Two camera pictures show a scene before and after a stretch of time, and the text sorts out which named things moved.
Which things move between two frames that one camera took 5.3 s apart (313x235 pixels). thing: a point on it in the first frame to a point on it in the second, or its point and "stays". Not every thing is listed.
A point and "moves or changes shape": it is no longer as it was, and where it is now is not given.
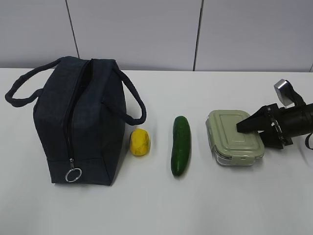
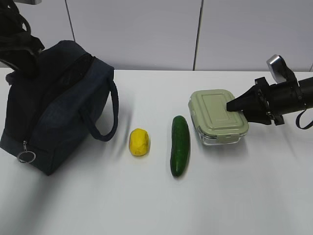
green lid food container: (229, 147) to (216, 125)
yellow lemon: (139, 141) stays
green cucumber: (181, 151) stays
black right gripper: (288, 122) to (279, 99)
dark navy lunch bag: (82, 106) moves or changes shape
